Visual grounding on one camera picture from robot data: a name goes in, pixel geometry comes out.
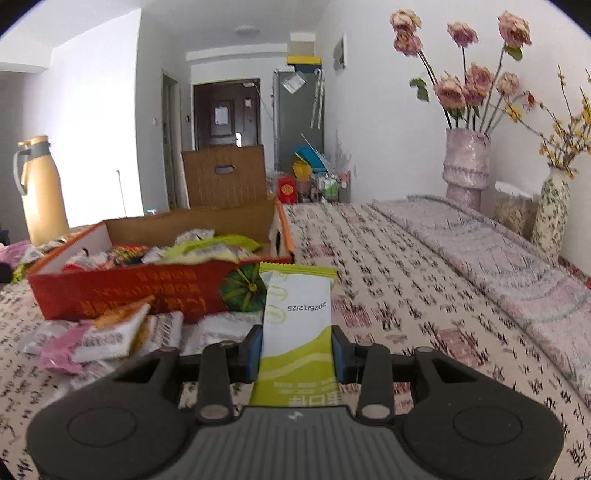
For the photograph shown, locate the red gift box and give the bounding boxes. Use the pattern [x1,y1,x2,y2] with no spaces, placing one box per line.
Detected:
[277,175,300,204]

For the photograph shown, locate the yellow black box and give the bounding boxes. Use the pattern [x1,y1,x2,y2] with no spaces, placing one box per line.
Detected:
[287,55,322,72]

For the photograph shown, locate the dried pink roses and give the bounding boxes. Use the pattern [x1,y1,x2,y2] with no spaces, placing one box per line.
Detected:
[390,9,536,132]

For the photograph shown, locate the beige cardboard box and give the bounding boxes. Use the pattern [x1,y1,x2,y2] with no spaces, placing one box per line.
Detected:
[290,32,317,57]

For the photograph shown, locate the pink textured vase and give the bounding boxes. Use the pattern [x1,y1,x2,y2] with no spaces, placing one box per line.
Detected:
[442,128,491,210]

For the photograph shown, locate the floral patterned vase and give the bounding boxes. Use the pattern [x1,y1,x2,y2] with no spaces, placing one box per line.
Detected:
[531,167,572,259]

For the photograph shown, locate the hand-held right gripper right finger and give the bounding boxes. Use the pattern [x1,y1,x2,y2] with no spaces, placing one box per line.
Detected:
[330,324,481,425]

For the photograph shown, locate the green white snack bar packet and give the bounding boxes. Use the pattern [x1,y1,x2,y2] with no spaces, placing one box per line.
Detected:
[249,261,338,408]

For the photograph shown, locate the red cardboard box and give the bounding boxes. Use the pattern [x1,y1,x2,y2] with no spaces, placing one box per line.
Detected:
[27,198,294,321]

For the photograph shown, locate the dark brown door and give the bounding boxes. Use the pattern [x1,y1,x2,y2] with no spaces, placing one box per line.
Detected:
[193,78,262,151]

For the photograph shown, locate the wire storage rack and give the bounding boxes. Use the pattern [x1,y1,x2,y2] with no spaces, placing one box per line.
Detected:
[314,168,352,204]

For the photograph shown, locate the grey refrigerator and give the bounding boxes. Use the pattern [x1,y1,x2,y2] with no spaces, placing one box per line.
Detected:
[272,67,326,174]

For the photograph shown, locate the beige thermos jug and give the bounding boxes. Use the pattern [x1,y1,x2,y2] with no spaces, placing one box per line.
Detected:
[13,135,70,245]

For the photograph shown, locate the yellow flower branches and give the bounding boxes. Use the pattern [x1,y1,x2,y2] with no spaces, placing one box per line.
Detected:
[505,65,591,178]

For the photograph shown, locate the blue yellow cleaning tools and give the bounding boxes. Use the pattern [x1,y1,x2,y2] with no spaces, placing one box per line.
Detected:
[292,134,331,178]

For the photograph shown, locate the clear plastic snack jar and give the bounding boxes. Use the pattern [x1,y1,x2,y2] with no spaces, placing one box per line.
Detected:
[494,181,541,238]

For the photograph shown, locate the snack packets pile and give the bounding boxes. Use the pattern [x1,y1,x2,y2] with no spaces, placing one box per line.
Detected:
[0,237,259,393]

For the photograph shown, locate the white hanging umbrella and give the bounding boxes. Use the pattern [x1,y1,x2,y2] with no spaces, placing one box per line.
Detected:
[310,69,326,130]

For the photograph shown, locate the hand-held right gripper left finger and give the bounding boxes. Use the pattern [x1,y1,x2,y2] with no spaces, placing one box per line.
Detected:
[111,324,264,425]

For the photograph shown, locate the folded pink grey quilt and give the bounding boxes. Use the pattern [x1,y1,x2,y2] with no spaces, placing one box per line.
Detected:
[374,194,591,407]

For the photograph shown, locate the brown cardboard box flap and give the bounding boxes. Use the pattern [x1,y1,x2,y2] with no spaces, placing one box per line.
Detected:
[181,144,269,208]

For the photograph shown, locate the white dried grass bunch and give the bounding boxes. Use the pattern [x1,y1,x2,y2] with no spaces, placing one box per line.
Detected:
[332,129,354,171]

